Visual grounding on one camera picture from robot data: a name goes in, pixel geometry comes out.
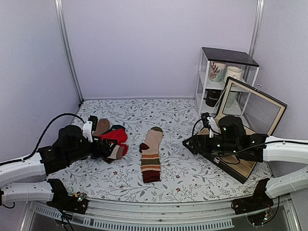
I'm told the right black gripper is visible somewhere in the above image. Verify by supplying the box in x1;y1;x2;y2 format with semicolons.
184;134;240;155

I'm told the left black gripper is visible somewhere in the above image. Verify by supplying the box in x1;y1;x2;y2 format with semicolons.
66;135;118;164

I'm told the beige striped ribbed sock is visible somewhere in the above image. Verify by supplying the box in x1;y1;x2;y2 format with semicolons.
139;127;163;183

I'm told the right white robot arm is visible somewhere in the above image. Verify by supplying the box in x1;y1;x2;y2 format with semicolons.
183;113;308;210

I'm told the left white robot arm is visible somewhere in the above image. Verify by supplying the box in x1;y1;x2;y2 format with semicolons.
0;124;117;209

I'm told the black compartment organizer box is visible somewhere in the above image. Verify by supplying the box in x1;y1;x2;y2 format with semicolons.
197;77;287;183

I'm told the brown beige block sock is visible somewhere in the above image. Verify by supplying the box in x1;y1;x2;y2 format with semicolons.
103;145;126;164

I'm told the red sock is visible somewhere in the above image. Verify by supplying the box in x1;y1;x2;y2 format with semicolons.
100;128;128;156

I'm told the tan brown sock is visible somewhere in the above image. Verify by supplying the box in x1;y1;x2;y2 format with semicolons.
92;118;110;137

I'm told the dark green sock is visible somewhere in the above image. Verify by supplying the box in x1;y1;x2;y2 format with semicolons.
105;125;126;134

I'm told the floral tablecloth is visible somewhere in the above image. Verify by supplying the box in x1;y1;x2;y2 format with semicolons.
51;99;270;203

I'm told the black mug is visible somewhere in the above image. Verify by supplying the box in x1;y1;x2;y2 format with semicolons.
205;89;221;107

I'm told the pale green mug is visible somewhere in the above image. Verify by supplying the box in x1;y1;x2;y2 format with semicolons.
225;91;238;108

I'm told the cream white mug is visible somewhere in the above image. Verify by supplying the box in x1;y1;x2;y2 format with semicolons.
224;66;243;82

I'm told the floral pattern mug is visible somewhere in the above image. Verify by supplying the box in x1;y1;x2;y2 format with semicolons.
209;61;226;82

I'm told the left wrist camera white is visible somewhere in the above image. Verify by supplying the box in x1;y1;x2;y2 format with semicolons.
82;115;98;142

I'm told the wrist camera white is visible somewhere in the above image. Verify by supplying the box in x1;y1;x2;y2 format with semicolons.
201;113;220;138
82;115;98;142

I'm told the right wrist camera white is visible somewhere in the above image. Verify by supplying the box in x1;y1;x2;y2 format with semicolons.
201;113;220;138

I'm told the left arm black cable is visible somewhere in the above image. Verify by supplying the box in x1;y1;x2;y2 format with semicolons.
21;113;85;161

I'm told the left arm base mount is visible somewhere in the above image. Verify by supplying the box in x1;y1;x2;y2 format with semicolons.
46;179;89;215

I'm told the aluminium front rail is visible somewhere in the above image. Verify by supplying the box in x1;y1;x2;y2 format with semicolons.
20;186;304;231

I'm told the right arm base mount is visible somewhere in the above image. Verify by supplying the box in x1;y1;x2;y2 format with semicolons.
231;178;280;227

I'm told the white frame glass shelf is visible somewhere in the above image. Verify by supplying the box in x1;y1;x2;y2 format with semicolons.
195;47;259;114

